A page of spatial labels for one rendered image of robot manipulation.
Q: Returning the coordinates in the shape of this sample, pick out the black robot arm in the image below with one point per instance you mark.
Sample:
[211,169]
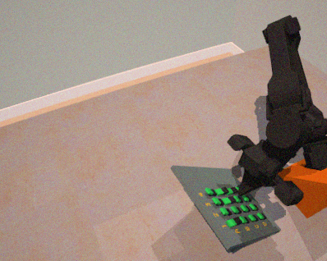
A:
[294,120]

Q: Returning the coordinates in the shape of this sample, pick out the grey switch panel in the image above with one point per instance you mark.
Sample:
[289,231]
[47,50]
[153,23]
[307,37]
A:
[237,220]

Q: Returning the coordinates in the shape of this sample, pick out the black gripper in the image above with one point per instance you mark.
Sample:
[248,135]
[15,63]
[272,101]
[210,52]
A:
[285,191]

